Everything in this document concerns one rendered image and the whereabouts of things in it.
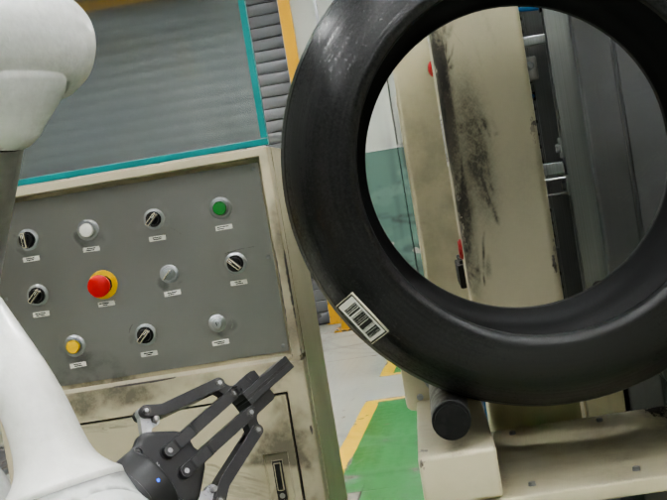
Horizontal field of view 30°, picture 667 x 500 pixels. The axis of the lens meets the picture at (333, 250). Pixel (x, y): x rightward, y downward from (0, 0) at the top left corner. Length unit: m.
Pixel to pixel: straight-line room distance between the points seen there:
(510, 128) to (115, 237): 0.80
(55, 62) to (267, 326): 0.96
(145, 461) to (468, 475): 0.40
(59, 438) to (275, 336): 1.21
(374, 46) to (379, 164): 9.21
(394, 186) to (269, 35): 1.68
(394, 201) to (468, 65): 8.82
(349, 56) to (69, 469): 0.59
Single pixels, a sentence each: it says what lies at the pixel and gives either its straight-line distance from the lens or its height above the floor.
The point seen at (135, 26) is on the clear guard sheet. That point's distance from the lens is 2.22.
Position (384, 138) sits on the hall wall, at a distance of 10.57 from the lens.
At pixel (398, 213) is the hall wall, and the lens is 10.57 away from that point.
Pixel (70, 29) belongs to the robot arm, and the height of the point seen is 1.39.
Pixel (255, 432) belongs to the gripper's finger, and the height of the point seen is 0.95.
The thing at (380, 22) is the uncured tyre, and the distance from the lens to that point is 1.38.
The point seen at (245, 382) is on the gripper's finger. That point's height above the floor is 1.00.
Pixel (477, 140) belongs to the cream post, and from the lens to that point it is 1.76.
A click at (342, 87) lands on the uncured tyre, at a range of 1.38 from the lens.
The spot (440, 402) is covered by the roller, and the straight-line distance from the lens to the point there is 1.43.
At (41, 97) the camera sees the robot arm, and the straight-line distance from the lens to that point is 1.36.
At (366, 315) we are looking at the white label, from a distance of 1.39.
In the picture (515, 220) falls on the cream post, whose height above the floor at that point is 1.09.
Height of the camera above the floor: 1.18
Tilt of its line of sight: 3 degrees down
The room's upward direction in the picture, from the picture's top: 9 degrees counter-clockwise
